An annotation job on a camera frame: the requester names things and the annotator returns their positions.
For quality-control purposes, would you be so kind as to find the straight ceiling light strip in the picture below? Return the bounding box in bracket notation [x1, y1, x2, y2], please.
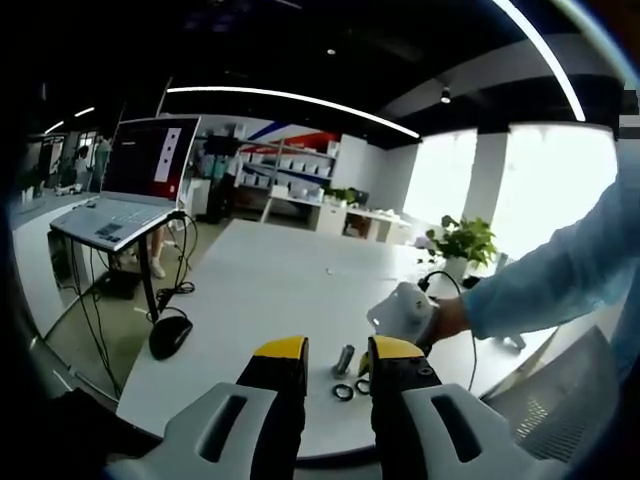
[492, 0, 587, 122]

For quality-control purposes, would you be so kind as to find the dark cloth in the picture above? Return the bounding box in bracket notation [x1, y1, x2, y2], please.
[47, 389, 166, 466]

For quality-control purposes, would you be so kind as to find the white handheld controller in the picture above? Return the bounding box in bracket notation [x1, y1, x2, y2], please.
[494, 334, 528, 354]

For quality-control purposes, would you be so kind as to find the person's right hand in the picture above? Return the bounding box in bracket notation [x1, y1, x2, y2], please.
[417, 294, 474, 354]

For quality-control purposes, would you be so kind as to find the silver laptop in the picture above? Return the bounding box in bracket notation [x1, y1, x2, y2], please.
[48, 115, 202, 253]

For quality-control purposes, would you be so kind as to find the black laptop stand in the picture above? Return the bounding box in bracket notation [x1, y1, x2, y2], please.
[47, 231, 162, 324]

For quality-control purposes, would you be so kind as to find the white counter cabinet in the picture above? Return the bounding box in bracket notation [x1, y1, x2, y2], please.
[267, 191, 417, 244]

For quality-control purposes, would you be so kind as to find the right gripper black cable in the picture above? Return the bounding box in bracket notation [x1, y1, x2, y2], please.
[417, 270, 479, 394]

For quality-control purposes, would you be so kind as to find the storage shelf rack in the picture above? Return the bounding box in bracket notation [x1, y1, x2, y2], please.
[197, 123, 342, 202]

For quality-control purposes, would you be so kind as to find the long curved ceiling light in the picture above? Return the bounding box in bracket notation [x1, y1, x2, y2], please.
[165, 85, 421, 139]

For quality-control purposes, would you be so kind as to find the white side cabinet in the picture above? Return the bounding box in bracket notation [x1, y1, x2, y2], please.
[9, 192, 101, 337]

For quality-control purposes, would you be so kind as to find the potted green plant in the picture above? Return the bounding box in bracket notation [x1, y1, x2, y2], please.
[425, 214, 501, 282]

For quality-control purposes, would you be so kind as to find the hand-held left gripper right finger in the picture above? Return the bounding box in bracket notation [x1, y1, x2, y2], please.
[368, 335, 566, 480]

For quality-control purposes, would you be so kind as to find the black floor cable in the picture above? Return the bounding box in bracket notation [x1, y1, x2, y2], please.
[69, 239, 124, 402]

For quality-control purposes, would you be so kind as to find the black laptop cable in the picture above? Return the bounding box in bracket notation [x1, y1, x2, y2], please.
[154, 211, 199, 312]

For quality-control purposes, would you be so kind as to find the metal threaded stud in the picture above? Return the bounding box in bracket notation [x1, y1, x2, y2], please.
[330, 343, 357, 378]

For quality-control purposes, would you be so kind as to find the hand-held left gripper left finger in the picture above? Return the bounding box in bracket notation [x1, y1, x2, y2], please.
[104, 335, 310, 480]

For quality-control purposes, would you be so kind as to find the black computer mouse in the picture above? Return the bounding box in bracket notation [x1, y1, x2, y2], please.
[148, 315, 194, 362]

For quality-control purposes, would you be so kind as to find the grey mesh chair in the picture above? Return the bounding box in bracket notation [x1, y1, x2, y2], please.
[484, 324, 622, 464]

